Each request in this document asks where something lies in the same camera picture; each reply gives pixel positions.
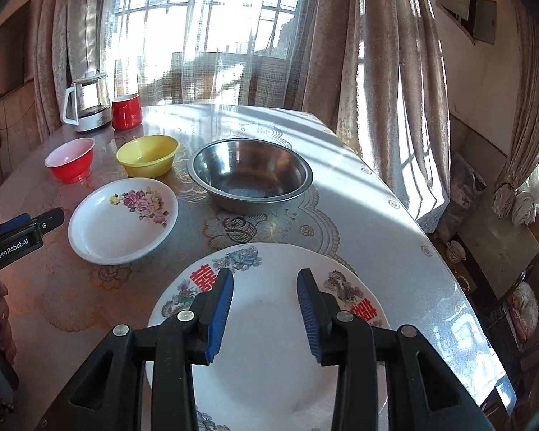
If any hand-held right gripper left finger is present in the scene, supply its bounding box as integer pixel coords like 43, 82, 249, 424
35, 268, 235, 431

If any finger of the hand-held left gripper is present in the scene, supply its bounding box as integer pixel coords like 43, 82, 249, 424
0, 213, 31, 240
27, 208, 65, 236

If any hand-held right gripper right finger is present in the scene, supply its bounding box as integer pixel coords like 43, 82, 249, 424
296, 268, 497, 431

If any large white printed plate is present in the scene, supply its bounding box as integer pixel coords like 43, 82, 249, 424
146, 242, 392, 431

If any red plastic bowl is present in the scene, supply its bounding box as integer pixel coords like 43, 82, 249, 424
44, 138, 96, 185

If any small white floral plate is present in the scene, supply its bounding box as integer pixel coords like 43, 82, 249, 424
67, 177, 179, 265

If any yellow plastic bowl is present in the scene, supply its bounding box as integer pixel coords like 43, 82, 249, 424
116, 135, 180, 179

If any stainless steel bowl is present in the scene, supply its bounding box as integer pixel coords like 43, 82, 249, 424
187, 138, 314, 214

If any lace-pattern tablecloth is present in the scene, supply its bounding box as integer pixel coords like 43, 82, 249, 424
0, 103, 517, 431

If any white glass electric kettle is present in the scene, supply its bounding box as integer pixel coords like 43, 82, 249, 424
60, 70, 113, 134

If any red mug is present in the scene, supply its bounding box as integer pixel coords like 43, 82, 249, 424
111, 94, 143, 132

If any small ceramic pot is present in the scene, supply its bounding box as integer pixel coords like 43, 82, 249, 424
444, 239, 466, 264

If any beige velvet curtain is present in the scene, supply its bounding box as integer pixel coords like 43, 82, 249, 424
492, 4, 539, 227
283, 0, 452, 234
31, 0, 118, 140

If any white fluffy cushion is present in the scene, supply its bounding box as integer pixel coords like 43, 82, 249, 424
511, 282, 539, 343

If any white sheer curtain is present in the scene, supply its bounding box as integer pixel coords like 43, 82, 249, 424
94, 0, 355, 108

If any wall television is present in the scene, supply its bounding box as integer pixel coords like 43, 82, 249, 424
0, 0, 33, 96

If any grey wall electrical box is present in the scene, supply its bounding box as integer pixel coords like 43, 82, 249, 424
436, 0, 498, 46

